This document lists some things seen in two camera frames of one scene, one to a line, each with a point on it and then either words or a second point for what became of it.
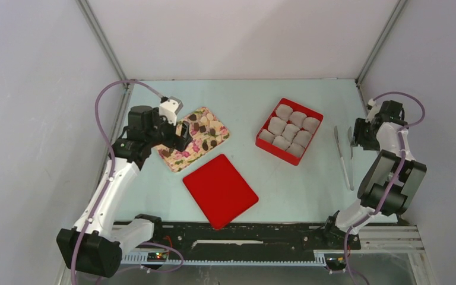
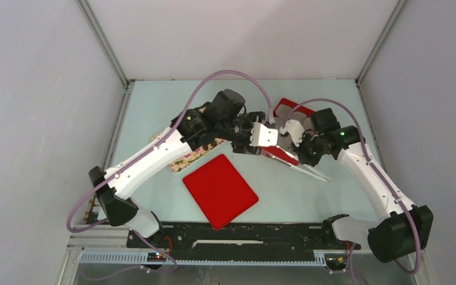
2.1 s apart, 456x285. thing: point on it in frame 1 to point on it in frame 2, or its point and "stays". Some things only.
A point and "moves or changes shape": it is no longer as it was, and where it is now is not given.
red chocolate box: (289, 130) stays
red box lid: (220, 191) stays
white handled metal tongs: (351, 185) moves or changes shape
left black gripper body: (164, 132) to (238, 132)
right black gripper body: (364, 136) to (310, 148)
